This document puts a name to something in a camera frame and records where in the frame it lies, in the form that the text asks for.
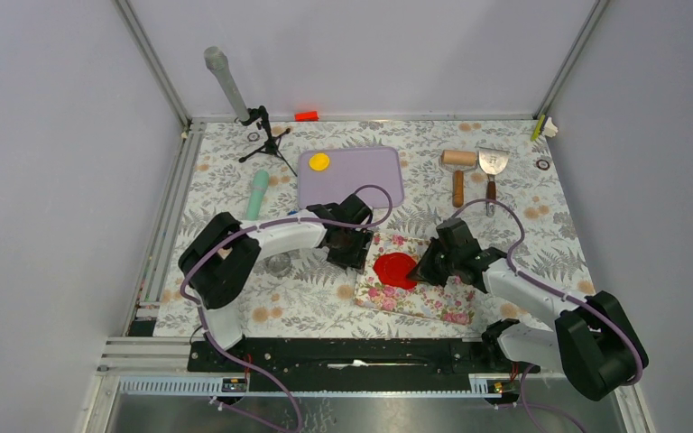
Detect grey microphone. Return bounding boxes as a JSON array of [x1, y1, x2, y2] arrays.
[[204, 46, 251, 124]]

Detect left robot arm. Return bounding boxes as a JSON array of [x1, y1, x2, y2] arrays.
[[178, 194, 374, 371]]

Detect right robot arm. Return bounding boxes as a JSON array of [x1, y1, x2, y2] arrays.
[[407, 218, 649, 401]]

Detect metal dough scraper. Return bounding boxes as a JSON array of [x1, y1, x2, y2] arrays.
[[478, 147, 510, 217]]

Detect white green clip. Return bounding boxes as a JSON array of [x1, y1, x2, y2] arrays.
[[531, 115, 559, 142]]

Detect purple tray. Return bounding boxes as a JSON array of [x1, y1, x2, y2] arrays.
[[298, 146, 405, 208]]

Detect black mini tripod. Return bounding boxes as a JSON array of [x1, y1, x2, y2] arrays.
[[238, 106, 298, 177]]

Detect yellow dough disc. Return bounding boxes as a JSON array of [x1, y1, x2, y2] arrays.
[[308, 152, 330, 172]]

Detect floral tray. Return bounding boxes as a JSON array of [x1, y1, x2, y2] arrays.
[[353, 231, 478, 327]]

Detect clear round cutter cup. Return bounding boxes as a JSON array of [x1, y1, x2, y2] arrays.
[[264, 253, 293, 278]]

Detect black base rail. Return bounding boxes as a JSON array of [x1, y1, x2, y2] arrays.
[[187, 337, 527, 392]]

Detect red dough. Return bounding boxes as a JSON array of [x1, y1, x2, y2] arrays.
[[373, 253, 418, 290]]

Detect orange red block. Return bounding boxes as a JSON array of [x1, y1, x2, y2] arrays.
[[294, 111, 319, 122]]

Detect mint green rolling pin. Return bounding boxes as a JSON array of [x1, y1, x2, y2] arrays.
[[245, 170, 270, 220]]

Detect floral table mat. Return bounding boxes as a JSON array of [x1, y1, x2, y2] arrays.
[[154, 121, 595, 338]]

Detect wooden dough roller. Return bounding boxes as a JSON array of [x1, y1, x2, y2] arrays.
[[440, 150, 478, 208]]

